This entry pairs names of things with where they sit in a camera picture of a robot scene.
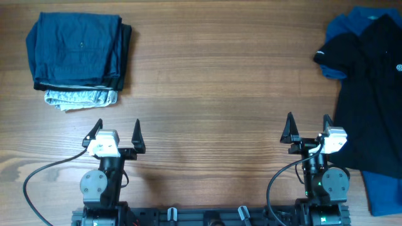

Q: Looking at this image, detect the folded dark blue garment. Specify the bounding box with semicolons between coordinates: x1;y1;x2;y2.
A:
26;13;122;87

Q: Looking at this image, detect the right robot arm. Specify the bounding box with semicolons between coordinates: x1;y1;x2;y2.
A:
279;112;351;226

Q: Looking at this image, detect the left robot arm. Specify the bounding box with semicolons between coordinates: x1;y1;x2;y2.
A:
71;119;146;226

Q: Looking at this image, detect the left grey rail clip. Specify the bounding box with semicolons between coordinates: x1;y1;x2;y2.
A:
167;207;178;222

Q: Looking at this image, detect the folded light grey garment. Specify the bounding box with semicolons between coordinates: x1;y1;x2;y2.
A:
44;90;118;111

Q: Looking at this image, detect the blue polo shirt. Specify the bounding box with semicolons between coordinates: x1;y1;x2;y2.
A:
325;6;401;217

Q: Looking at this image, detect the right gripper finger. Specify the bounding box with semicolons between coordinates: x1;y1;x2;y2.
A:
323;114;333;132
280;112;300;144

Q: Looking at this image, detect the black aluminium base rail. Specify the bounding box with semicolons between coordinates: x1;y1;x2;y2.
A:
71;206;351;226

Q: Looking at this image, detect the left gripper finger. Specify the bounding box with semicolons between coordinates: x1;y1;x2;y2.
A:
82;119;103;148
131;119;146;154

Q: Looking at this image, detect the grey rail clip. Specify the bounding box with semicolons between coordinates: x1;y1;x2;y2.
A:
237;205;251;226
167;207;178;222

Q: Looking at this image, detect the black polo shirt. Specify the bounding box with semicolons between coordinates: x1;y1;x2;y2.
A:
313;14;401;178

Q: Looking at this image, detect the right grey rail clip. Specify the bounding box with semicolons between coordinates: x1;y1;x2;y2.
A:
237;205;251;226

